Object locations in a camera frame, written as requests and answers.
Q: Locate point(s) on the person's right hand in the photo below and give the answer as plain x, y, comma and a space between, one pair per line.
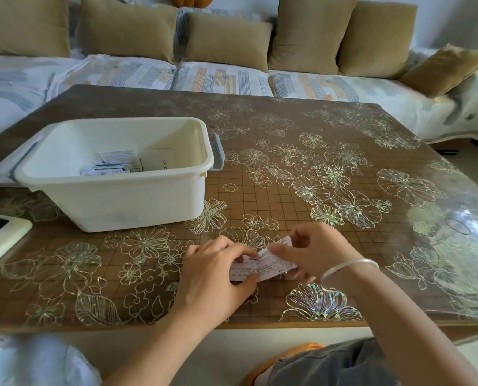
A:
319, 253

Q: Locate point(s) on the person's left hand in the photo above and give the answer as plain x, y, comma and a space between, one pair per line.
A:
206, 281

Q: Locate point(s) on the person's left thumb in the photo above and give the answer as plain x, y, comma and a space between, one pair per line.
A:
249, 282

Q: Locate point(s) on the person's right thumb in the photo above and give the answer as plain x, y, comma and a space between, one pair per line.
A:
285, 250

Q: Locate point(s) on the white printed paper receipt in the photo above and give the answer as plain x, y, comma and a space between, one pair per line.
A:
271, 264

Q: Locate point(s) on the person's right forearm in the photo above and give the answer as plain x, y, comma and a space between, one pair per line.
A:
395, 329

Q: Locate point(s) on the person's left forearm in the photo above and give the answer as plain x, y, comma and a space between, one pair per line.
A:
162, 353

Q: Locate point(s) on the orange stool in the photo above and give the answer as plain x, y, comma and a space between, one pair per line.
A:
263, 365

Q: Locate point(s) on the clear floral table cover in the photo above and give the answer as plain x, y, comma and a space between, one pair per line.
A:
343, 176

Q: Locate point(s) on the grey trousers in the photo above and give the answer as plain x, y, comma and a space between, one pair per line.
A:
335, 365

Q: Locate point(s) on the white plastic bin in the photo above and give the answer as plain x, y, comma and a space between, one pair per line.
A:
134, 196

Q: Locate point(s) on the white booklet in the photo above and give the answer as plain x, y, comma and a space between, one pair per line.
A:
156, 158

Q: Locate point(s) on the sofa with striped cover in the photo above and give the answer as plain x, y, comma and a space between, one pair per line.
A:
231, 78

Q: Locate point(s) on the pile of paper slips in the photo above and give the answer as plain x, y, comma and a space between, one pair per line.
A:
102, 166

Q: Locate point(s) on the white garment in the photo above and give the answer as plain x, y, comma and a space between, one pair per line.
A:
34, 363

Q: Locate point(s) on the white smartphone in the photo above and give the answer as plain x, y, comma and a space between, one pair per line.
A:
2, 241

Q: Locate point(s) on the orange plush toy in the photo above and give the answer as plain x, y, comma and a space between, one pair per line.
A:
192, 0

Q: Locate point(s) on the row of tan cushions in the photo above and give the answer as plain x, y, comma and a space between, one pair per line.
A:
130, 28

